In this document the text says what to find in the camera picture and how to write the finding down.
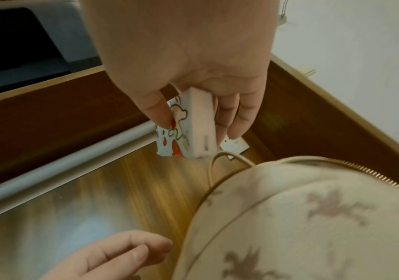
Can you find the white red-print box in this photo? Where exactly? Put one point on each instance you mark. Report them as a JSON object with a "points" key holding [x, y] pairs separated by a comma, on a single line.
{"points": [[196, 123]]}

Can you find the beige horse-print backpack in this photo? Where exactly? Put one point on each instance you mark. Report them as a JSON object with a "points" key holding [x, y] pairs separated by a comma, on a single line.
{"points": [[307, 232]]}

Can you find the wooden shelf board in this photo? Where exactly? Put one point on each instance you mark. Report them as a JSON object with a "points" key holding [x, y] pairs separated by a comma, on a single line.
{"points": [[29, 88]]}

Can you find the person's left hand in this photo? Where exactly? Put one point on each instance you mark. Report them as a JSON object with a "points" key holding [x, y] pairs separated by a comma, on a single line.
{"points": [[116, 254]]}

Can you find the large black device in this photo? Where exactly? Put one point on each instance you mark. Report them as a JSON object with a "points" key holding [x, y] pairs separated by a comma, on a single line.
{"points": [[12, 41]]}

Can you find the person's right hand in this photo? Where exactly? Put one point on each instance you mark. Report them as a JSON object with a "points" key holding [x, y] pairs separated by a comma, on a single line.
{"points": [[185, 41]]}

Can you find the white wall socket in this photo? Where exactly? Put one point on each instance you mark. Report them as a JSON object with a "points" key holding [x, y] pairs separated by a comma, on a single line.
{"points": [[236, 145]]}

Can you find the grey light bar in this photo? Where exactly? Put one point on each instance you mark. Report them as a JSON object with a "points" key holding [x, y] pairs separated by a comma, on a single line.
{"points": [[64, 164]]}

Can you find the beige light switch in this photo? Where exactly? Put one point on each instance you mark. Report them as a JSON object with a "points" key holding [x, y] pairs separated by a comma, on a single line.
{"points": [[307, 71]]}

